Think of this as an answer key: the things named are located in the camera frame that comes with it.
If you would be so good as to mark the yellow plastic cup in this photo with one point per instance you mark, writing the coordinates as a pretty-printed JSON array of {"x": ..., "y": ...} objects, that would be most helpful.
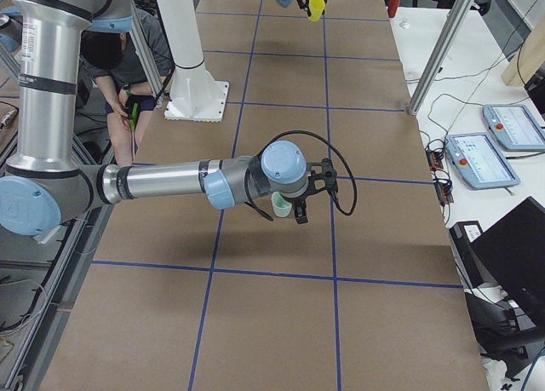
[{"x": 316, "y": 9}]

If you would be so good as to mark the light green plastic cup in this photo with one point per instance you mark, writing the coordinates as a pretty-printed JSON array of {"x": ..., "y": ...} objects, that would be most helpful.
[{"x": 280, "y": 206}]

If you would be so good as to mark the brown paper table mat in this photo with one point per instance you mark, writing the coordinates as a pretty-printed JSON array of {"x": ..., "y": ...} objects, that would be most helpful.
[{"x": 181, "y": 296}]

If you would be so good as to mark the black small computer box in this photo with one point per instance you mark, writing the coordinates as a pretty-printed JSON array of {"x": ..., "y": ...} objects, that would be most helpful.
[{"x": 462, "y": 236}]

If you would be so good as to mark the near blue teach pendant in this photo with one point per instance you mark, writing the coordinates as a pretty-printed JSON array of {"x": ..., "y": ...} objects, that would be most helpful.
[{"x": 479, "y": 161}]

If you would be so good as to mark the blue teach pendant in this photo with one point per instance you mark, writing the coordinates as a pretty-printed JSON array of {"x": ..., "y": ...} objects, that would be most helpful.
[
  {"x": 479, "y": 161},
  {"x": 514, "y": 127}
]

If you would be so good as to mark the seated person in grey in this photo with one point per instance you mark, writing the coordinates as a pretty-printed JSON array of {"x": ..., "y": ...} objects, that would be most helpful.
[{"x": 113, "y": 62}]

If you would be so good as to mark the black monitor on table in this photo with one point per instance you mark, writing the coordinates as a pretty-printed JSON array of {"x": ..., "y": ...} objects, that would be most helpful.
[{"x": 512, "y": 250}]

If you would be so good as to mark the far blue teach pendant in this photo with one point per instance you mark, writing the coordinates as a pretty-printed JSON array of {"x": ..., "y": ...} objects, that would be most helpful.
[{"x": 514, "y": 127}]

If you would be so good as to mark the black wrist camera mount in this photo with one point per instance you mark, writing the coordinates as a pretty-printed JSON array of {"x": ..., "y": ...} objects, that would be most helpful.
[{"x": 322, "y": 177}]

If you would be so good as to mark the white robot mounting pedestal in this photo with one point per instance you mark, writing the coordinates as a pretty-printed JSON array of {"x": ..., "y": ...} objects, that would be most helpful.
[{"x": 194, "y": 94}]

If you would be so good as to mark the aluminium frame post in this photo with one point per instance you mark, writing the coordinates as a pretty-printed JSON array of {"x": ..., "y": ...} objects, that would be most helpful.
[{"x": 453, "y": 23}]

